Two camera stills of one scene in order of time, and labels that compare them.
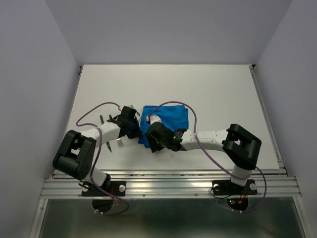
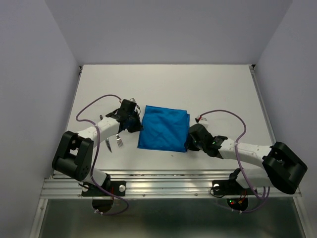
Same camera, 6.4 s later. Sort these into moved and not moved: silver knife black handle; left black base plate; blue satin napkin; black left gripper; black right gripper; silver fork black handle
Moved: black right gripper; black left gripper
Not moved: left black base plate; silver knife black handle; silver fork black handle; blue satin napkin
